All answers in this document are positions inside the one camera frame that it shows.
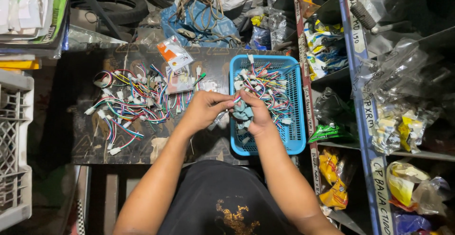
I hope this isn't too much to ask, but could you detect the person's right hand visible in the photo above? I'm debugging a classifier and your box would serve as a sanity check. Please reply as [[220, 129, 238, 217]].
[[236, 89, 273, 137]]

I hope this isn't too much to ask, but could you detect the person's left hand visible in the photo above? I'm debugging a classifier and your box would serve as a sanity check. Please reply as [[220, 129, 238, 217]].
[[180, 91, 236, 133]]

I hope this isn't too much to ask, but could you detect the teal cleaning cloth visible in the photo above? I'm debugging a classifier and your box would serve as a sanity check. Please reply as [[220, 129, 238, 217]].
[[232, 100, 255, 130]]

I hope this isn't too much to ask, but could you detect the multicoloured wire connector harness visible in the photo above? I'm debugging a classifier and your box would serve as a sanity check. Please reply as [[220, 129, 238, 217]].
[[208, 96, 242, 132]]

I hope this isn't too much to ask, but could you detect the blue plastic basket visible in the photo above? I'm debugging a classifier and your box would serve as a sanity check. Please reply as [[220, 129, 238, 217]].
[[229, 54, 307, 157]]

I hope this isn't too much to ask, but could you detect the orange and white plastic packet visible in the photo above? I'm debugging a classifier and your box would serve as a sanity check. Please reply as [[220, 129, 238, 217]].
[[156, 35, 195, 71]]

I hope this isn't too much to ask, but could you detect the blue plastic bag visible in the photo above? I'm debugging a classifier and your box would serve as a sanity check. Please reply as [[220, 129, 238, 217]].
[[160, 0, 242, 49]]

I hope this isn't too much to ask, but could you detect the heap of clear plastic packets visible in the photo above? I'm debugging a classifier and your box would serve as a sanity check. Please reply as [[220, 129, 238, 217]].
[[245, 6, 296, 51]]

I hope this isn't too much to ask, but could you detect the person's black shirt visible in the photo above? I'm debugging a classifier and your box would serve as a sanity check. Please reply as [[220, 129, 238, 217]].
[[157, 160, 303, 235]]

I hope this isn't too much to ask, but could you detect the metal shelf rack with packets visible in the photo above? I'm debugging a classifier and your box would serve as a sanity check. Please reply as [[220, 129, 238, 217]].
[[291, 0, 455, 235]]

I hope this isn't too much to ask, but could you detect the black rubber tyre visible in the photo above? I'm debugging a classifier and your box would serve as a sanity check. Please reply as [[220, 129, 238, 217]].
[[70, 0, 150, 26]]

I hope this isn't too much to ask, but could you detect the white plastic crate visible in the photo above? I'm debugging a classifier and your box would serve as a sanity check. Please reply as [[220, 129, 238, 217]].
[[0, 69, 35, 232]]

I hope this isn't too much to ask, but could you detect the stack of papers and bags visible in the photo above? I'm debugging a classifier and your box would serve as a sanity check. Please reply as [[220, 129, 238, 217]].
[[0, 0, 73, 59]]

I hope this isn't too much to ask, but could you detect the heap of wire harnesses in basket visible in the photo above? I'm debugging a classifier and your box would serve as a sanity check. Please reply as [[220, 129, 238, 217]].
[[233, 54, 300, 129]]

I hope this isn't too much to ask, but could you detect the clear packet with wire harness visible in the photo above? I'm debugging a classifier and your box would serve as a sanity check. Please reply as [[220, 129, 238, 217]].
[[165, 64, 195, 95]]

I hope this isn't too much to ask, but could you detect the pile of multicoloured wire harnesses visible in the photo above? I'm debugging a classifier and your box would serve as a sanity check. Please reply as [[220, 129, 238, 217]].
[[84, 62, 218, 156]]

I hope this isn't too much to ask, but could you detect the bundle of beige cable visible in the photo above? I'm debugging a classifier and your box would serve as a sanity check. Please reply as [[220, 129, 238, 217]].
[[176, 0, 225, 32]]

